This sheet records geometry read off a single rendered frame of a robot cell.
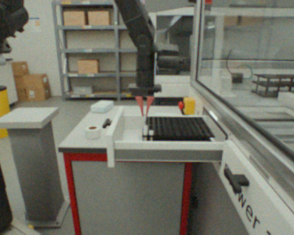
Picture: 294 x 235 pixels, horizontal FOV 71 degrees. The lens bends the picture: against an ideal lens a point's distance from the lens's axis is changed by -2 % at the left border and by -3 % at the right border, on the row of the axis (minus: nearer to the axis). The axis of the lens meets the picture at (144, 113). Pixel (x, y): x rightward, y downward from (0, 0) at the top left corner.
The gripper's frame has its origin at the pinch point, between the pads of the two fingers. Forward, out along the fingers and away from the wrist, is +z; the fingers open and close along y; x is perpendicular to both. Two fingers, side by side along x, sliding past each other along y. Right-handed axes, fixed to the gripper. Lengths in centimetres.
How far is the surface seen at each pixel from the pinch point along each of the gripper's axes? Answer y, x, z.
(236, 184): -18.5, 31.6, 2.9
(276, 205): -21.6, 38.9, 1.1
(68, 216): 54, -49, 97
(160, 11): -7, -83, -41
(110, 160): 9.3, 12.5, 10.3
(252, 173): -21.7, 30.4, 1.2
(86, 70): 133, -376, 39
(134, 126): 4.6, -13.5, 10.7
